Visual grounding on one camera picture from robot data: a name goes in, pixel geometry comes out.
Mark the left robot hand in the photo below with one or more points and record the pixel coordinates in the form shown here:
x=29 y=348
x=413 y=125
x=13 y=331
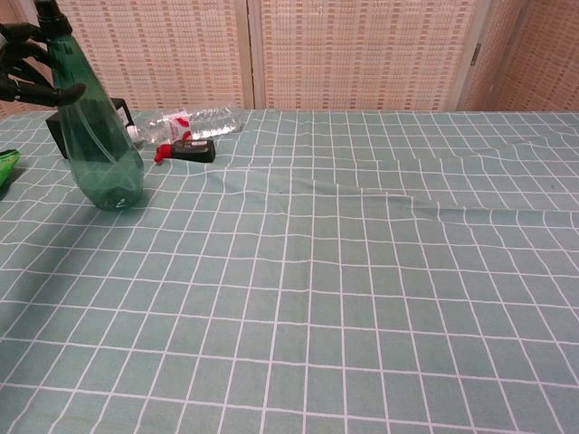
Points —
x=27 y=92

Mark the green translucent spray bottle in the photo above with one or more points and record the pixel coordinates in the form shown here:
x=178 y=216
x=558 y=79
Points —
x=101 y=149

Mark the clear plastic water bottle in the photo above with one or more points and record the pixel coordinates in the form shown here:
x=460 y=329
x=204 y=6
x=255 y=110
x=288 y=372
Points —
x=208 y=119

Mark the black cube box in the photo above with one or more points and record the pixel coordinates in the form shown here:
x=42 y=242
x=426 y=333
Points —
x=55 y=131

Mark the green snack packet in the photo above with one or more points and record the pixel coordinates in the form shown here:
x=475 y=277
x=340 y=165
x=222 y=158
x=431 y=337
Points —
x=8 y=169

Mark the small black device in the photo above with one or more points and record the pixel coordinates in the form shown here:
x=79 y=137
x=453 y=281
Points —
x=194 y=150

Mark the metal screen hinge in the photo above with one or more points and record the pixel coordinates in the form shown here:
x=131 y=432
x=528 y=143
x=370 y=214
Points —
x=475 y=54

